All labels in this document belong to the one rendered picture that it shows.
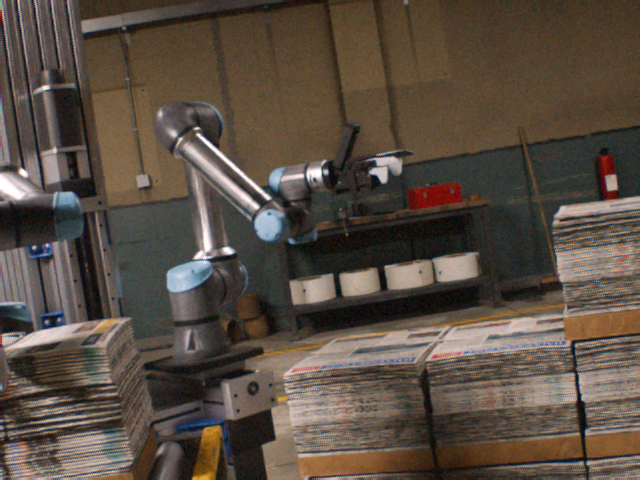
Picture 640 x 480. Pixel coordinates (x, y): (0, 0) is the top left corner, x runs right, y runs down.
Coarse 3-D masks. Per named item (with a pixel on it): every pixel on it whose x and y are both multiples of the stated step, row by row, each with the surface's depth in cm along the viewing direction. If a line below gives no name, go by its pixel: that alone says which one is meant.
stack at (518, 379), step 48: (384, 336) 218; (432, 336) 208; (480, 336) 200; (528, 336) 190; (624, 336) 174; (288, 384) 193; (336, 384) 191; (384, 384) 187; (432, 384) 185; (480, 384) 183; (528, 384) 179; (576, 384) 179; (624, 384) 174; (336, 432) 192; (384, 432) 188; (432, 432) 189; (480, 432) 183; (528, 432) 179; (576, 432) 177; (624, 432) 174
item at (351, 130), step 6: (348, 126) 228; (354, 126) 228; (348, 132) 228; (354, 132) 229; (342, 138) 229; (348, 138) 229; (354, 138) 230; (342, 144) 230; (348, 144) 229; (354, 144) 233; (342, 150) 230; (348, 150) 231; (336, 156) 231; (342, 156) 230; (348, 156) 233; (336, 162) 231; (342, 162) 231; (342, 168) 232
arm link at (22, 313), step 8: (0, 304) 202; (8, 304) 202; (16, 304) 204; (24, 304) 206; (0, 312) 201; (8, 312) 202; (16, 312) 203; (24, 312) 204; (8, 320) 201; (16, 320) 202; (24, 320) 204; (32, 320) 207; (8, 328) 201; (16, 328) 202; (24, 328) 204; (32, 328) 207; (8, 336) 201; (16, 336) 202
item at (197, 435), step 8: (192, 432) 165; (200, 432) 164; (160, 440) 162; (168, 440) 162; (176, 440) 161; (184, 440) 161; (192, 440) 161; (200, 440) 161; (184, 448) 161; (192, 448) 161; (224, 448) 165; (192, 456) 161; (224, 456) 162; (184, 464) 161; (192, 464) 161; (224, 464) 162; (184, 472) 161; (192, 472) 162; (224, 472) 162
